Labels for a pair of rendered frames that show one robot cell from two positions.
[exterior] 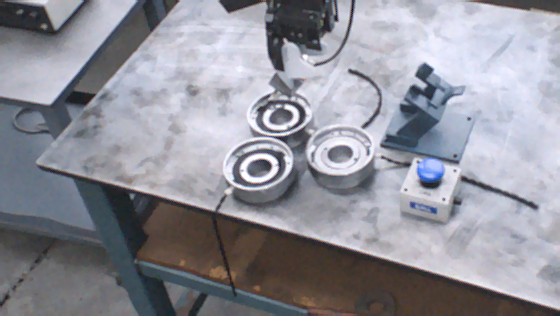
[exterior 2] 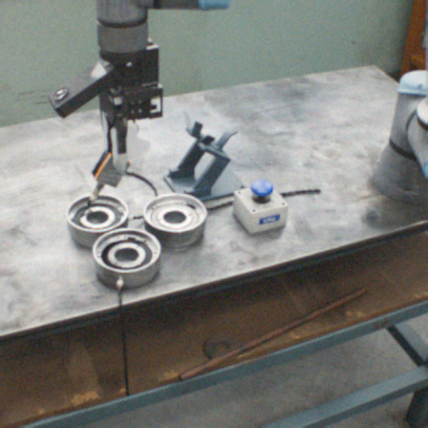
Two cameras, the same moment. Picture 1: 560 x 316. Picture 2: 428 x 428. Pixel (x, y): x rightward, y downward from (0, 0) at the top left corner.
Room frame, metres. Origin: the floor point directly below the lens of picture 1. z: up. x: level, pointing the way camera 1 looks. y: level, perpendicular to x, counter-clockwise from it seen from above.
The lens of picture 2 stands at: (0.18, 0.73, 1.56)
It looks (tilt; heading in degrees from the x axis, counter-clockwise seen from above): 37 degrees down; 309
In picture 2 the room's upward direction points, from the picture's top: 3 degrees clockwise
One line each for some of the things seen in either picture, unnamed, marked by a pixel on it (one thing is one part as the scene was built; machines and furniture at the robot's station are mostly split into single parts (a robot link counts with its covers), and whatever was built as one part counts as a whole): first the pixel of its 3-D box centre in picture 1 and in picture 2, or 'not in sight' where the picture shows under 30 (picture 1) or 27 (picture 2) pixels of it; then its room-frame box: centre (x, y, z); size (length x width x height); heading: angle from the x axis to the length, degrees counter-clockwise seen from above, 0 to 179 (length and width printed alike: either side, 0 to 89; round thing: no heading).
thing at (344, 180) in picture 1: (340, 157); (175, 221); (0.84, 0.02, 0.82); 0.10 x 0.10 x 0.04
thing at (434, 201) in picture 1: (434, 190); (263, 207); (0.75, -0.11, 0.82); 0.08 x 0.07 x 0.05; 65
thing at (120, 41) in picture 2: not in sight; (121, 32); (0.91, 0.06, 1.15); 0.08 x 0.08 x 0.05
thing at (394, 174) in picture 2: not in sight; (415, 160); (0.61, -0.41, 0.85); 0.15 x 0.15 x 0.10
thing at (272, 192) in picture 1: (260, 171); (126, 259); (0.82, 0.15, 0.82); 0.10 x 0.10 x 0.04
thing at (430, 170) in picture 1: (430, 178); (261, 196); (0.75, -0.10, 0.85); 0.04 x 0.04 x 0.05
